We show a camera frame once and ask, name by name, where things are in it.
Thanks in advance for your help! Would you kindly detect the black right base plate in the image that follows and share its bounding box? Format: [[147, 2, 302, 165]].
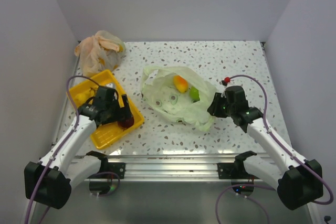
[[217, 163, 253, 180]]

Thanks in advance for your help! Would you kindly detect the orange yellow mango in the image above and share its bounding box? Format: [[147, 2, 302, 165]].
[[173, 76, 188, 93]]

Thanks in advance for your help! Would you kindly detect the green apple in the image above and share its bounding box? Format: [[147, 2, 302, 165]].
[[189, 86, 200, 102]]

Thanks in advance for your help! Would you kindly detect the yellow pear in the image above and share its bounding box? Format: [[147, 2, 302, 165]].
[[74, 90, 95, 105]]

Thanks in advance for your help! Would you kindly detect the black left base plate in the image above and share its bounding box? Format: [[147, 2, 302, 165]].
[[99, 162, 126, 179]]

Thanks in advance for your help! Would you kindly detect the orange plastic bag with fruit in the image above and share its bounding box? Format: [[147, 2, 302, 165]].
[[74, 30, 126, 77]]

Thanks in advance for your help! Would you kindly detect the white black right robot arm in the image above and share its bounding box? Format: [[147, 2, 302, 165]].
[[207, 86, 323, 210]]

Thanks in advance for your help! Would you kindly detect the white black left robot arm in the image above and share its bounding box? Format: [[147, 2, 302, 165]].
[[24, 86, 132, 209]]

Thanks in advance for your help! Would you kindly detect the aluminium rail frame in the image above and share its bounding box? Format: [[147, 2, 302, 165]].
[[33, 40, 320, 224]]

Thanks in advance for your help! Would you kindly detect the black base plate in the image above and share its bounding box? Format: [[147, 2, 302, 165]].
[[217, 163, 253, 180], [99, 162, 126, 179]]

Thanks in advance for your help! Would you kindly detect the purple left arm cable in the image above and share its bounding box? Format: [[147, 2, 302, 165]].
[[25, 75, 121, 224]]

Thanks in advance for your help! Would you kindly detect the dark red apple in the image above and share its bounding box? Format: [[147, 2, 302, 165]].
[[118, 117, 134, 130]]

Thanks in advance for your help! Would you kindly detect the green knotted plastic bag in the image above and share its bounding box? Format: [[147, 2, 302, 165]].
[[141, 65, 217, 132]]

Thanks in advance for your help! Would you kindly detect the yellow plastic tray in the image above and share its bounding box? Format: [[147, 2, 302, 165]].
[[69, 70, 144, 150]]

